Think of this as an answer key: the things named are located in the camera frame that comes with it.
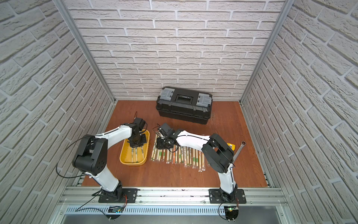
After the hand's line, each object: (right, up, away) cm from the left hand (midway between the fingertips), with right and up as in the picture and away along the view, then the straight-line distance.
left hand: (144, 142), depth 93 cm
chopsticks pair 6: (+32, -5, -3) cm, 32 cm away
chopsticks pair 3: (+24, -7, -4) cm, 26 cm away
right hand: (+11, -1, -6) cm, 13 cm away
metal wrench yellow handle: (+69, -1, +1) cm, 69 cm away
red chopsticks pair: (+39, -11, -6) cm, 41 cm away
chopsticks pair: (+20, -8, -5) cm, 22 cm away
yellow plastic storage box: (-4, -8, -6) cm, 10 cm away
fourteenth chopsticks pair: (+7, -9, -6) cm, 13 cm away
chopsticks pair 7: (+34, -10, -6) cm, 36 cm away
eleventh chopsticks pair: (+17, -8, -4) cm, 19 cm away
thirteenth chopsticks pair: (+12, -8, -4) cm, 14 cm away
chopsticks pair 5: (+30, -8, -5) cm, 31 cm away
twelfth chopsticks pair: (+14, -8, -4) cm, 17 cm away
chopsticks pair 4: (+28, -8, -5) cm, 29 cm away
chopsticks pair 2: (+23, -8, -6) cm, 25 cm away
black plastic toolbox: (+25, +26, +2) cm, 36 cm away
